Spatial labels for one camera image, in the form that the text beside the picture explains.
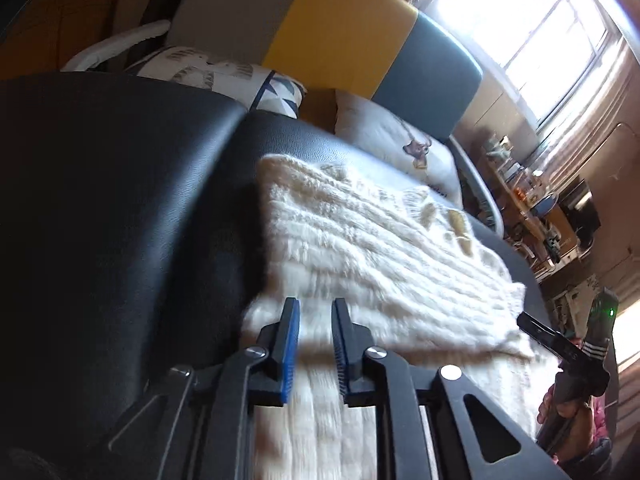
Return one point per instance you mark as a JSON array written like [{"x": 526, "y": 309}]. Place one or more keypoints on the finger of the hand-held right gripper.
[{"x": 550, "y": 340}]

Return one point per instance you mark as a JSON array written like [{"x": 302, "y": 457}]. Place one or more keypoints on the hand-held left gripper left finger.
[{"x": 290, "y": 355}]

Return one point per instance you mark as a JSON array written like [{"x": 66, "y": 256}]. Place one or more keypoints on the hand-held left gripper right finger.
[{"x": 342, "y": 350}]

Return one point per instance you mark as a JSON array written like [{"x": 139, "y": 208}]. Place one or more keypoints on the cream knit sweater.
[{"x": 375, "y": 260}]

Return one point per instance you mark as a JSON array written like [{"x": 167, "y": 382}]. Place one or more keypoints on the person's right hand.
[{"x": 567, "y": 422}]

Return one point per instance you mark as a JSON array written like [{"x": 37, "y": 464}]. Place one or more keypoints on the cluttered wooden shelf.
[{"x": 525, "y": 220}]

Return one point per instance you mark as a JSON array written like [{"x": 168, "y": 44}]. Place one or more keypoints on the blue bowl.
[{"x": 544, "y": 204}]

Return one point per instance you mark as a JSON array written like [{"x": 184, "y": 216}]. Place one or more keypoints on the sheer curtain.
[{"x": 600, "y": 120}]

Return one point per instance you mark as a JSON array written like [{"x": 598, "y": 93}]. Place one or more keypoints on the deer print pillow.
[{"x": 380, "y": 130}]

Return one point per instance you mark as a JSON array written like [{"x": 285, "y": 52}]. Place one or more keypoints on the black leather bench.
[{"x": 100, "y": 210}]

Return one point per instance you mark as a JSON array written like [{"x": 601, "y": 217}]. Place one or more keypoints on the geometric print pillow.
[{"x": 200, "y": 72}]

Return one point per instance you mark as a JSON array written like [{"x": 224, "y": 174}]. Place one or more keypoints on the bright window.
[{"x": 520, "y": 15}]

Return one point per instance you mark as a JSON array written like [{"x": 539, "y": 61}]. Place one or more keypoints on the grey yellow blue sofa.
[{"x": 345, "y": 25}]

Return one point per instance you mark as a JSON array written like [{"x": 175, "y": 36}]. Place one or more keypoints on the white padded sofa armrest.
[{"x": 115, "y": 42}]

